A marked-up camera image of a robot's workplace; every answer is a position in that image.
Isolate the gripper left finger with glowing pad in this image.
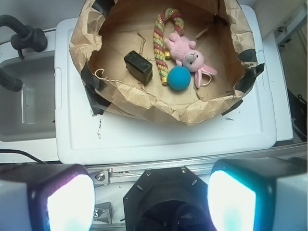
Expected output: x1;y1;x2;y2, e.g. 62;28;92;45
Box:
0;164;95;231

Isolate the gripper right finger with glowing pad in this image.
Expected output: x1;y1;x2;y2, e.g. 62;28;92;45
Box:
207;157;308;231

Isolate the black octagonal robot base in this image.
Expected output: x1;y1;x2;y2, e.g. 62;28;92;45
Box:
123;167;215;231

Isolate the black box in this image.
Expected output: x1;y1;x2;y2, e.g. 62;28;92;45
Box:
124;51;153;85

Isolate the white plastic lid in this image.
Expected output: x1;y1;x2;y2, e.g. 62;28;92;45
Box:
54;18;277;165

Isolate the grey sink basin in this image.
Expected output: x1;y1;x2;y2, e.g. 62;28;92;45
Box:
0;51;55;142

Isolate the blue ball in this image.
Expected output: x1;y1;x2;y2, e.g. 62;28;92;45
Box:
167;65;191;90

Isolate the brown paper bag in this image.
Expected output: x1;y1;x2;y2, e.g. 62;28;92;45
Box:
69;0;264;126

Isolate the pink plush bunny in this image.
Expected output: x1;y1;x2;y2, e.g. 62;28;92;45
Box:
163;33;217;88

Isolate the black cable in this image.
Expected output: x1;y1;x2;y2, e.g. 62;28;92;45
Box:
0;149;49;165

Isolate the multicolour rope toy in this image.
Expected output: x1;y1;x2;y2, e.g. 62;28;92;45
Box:
153;8;184;85

